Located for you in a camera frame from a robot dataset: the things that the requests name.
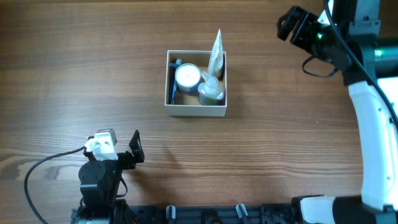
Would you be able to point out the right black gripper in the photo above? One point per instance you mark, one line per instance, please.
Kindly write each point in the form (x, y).
(306, 22)

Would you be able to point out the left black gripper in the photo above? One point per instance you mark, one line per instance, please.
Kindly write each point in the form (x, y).
(129, 162)

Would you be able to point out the white cardboard box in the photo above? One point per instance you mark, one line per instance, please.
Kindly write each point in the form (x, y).
(186, 105)

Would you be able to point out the cotton bud tub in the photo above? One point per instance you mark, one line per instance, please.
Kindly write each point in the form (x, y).
(188, 78)

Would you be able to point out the clear spray bottle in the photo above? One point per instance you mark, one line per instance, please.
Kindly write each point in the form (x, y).
(210, 93)

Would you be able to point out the white shampoo tube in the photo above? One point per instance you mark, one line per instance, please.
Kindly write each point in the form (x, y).
(215, 66)

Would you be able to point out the blue disposable razor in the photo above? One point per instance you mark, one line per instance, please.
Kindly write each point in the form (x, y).
(174, 66)

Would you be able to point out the blue white toothbrush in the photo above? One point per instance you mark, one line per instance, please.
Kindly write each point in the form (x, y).
(173, 88)

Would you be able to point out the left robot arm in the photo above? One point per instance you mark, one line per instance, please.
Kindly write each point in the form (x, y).
(101, 176)

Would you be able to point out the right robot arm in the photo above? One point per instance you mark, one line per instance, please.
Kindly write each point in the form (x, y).
(346, 35)

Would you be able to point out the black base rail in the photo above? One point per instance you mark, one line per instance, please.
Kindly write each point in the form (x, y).
(261, 214)

